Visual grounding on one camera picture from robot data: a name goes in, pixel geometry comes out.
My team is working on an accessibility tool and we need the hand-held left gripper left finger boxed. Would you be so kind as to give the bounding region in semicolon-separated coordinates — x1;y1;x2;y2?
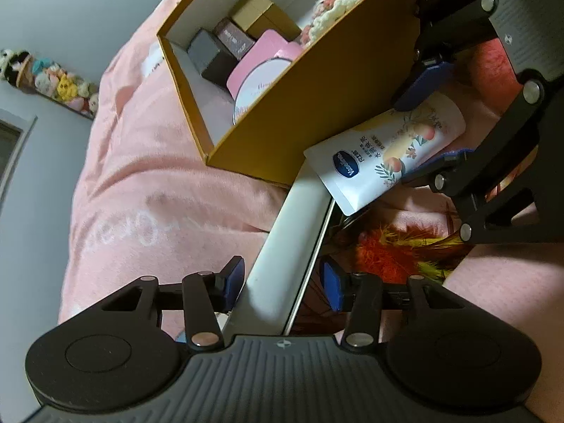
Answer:
102;255;245;348

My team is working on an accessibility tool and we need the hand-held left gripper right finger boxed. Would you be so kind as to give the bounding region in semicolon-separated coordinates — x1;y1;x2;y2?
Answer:
321;261;463;348

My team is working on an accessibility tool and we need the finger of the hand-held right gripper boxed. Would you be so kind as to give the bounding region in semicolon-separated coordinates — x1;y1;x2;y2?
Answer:
399;80;564;245
392;0;512;113

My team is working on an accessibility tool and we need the white lotion tube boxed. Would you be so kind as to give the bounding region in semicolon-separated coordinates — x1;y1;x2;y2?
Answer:
303;94;467;216

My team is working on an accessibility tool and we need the orange cardboard box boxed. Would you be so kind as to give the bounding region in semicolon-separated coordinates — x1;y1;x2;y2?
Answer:
156;0;441;188

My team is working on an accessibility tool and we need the crochet bunny doll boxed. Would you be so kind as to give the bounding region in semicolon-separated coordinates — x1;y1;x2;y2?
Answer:
300;0;368;50

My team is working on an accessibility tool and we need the pink wallet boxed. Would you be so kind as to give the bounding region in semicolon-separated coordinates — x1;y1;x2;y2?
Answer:
227;29;292;98

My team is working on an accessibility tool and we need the small tan box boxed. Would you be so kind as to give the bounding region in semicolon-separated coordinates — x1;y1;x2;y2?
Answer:
231;0;302;40

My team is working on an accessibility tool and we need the small mauve box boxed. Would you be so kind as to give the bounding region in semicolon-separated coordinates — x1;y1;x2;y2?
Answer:
213;17;257;60

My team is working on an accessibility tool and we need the black box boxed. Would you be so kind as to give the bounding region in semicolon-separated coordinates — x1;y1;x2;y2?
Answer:
187;27;241;89

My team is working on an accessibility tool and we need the pink printed blanket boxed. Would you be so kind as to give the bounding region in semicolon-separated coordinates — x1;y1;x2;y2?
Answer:
57;0;564;423

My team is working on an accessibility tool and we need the window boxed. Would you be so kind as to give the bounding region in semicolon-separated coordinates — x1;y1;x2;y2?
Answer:
0;108;38;203

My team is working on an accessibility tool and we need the hanging column of plush toys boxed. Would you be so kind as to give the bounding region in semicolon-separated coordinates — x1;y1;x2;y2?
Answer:
0;48;100;119

